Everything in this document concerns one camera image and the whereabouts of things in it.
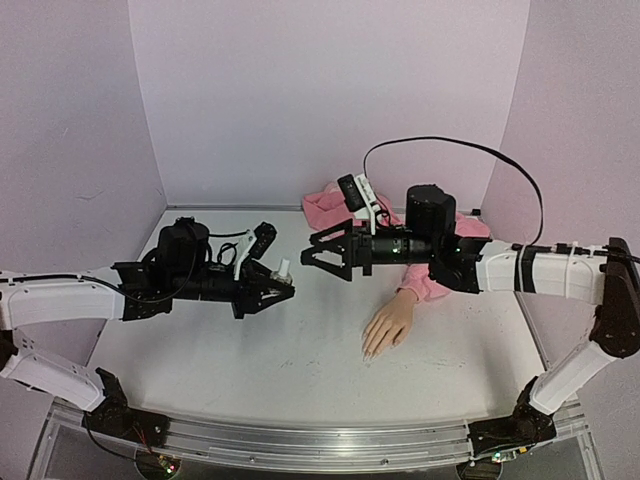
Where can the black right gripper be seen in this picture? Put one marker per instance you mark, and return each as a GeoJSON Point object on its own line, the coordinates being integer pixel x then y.
{"type": "Point", "coordinates": [360, 248]}

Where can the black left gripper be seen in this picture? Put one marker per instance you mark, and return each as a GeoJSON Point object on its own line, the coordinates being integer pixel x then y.
{"type": "Point", "coordinates": [254, 285]}

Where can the clear nail polish bottle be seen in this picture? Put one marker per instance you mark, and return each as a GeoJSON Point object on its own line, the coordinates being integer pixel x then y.
{"type": "Point", "coordinates": [283, 277]}

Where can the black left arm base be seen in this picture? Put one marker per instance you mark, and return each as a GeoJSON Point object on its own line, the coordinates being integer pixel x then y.
{"type": "Point", "coordinates": [115, 418]}

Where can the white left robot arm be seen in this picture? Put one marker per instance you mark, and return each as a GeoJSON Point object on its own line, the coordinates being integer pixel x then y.
{"type": "Point", "coordinates": [31, 300]}

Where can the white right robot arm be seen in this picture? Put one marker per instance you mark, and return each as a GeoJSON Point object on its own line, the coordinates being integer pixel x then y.
{"type": "Point", "coordinates": [601, 277]}

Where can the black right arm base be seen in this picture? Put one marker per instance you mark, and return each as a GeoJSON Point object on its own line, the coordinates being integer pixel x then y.
{"type": "Point", "coordinates": [525, 427]}

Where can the mannequin hand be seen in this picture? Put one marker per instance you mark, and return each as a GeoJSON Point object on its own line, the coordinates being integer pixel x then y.
{"type": "Point", "coordinates": [390, 325]}

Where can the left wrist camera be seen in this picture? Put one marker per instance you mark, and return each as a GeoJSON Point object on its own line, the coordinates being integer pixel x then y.
{"type": "Point", "coordinates": [253, 243]}

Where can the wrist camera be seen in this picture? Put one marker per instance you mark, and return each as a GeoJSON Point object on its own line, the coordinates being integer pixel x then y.
{"type": "Point", "coordinates": [253, 243]}
{"type": "Point", "coordinates": [360, 199]}

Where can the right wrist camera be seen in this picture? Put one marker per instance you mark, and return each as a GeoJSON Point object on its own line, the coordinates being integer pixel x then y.
{"type": "Point", "coordinates": [360, 199]}

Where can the aluminium front rail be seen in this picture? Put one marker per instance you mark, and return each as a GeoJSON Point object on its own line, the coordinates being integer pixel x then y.
{"type": "Point", "coordinates": [309, 449]}

